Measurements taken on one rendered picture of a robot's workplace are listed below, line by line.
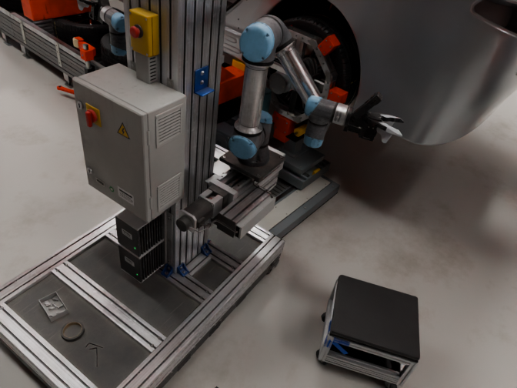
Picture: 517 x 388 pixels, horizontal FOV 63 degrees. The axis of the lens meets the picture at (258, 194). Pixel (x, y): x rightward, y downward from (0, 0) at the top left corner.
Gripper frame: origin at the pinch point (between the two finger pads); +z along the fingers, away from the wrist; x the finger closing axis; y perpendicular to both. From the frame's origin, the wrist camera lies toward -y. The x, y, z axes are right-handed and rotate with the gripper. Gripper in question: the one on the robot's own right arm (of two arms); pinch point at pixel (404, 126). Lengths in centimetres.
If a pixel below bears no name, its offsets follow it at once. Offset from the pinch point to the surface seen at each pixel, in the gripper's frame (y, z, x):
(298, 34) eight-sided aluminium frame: -2, -65, -101
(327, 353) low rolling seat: 109, 5, 11
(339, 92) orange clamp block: 22, -33, -95
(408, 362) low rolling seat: 96, 38, 10
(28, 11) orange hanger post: 46, -305, -152
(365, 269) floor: 115, 16, -67
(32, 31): 68, -321, -170
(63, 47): 67, -272, -152
